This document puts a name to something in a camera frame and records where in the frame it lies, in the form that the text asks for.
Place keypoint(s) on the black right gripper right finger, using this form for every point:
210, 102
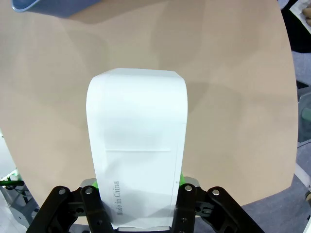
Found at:
206, 208

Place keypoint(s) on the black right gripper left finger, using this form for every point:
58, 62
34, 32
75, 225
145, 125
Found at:
73, 208

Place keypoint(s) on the white digital clock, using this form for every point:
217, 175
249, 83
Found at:
138, 136

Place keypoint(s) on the large blue plastic basket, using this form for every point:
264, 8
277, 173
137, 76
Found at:
48, 7

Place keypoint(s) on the grey box beside table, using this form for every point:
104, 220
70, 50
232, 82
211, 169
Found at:
305, 114

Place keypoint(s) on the white paper sheet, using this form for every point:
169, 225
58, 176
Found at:
302, 13

